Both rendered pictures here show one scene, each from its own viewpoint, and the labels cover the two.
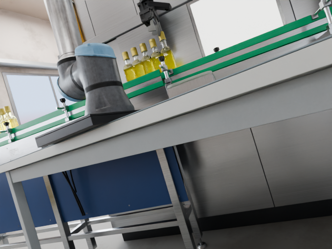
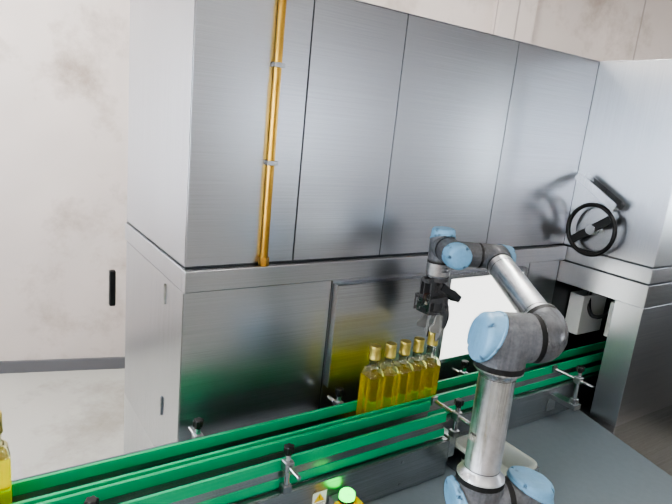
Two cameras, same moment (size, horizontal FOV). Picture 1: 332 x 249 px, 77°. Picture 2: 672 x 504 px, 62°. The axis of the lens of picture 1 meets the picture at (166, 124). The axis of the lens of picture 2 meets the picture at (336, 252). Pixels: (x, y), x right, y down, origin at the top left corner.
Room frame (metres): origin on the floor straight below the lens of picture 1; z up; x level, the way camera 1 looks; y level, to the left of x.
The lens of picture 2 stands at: (0.34, 1.46, 1.81)
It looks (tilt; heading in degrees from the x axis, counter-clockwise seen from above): 13 degrees down; 307
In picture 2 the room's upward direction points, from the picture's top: 6 degrees clockwise
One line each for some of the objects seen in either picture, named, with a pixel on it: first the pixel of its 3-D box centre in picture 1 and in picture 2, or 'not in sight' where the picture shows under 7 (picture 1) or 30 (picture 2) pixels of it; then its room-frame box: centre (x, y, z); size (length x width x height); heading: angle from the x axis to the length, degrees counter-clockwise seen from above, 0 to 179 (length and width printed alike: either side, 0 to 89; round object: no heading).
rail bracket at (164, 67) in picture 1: (166, 70); (451, 413); (0.98, -0.08, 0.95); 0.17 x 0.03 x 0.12; 162
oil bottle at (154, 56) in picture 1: (161, 71); (412, 388); (1.11, -0.06, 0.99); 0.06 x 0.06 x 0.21; 71
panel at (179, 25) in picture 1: (192, 34); (435, 320); (1.18, -0.29, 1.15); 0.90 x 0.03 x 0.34; 72
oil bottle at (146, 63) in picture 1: (151, 74); (399, 391); (1.13, 0.00, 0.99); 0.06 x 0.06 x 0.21; 73
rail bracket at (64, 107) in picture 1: (62, 110); (291, 474); (1.12, 0.51, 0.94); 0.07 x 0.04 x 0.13; 162
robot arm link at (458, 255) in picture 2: not in sight; (459, 254); (1.01, -0.04, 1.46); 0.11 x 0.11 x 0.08; 48
